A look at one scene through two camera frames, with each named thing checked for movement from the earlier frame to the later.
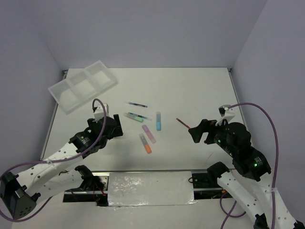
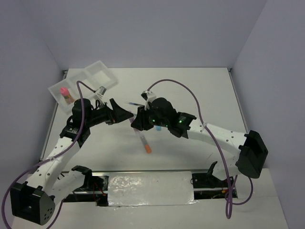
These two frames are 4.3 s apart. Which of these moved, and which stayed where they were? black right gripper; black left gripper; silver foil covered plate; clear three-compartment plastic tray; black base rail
Moved: black left gripper; black right gripper
Stayed: clear three-compartment plastic tray; silver foil covered plate; black base rail
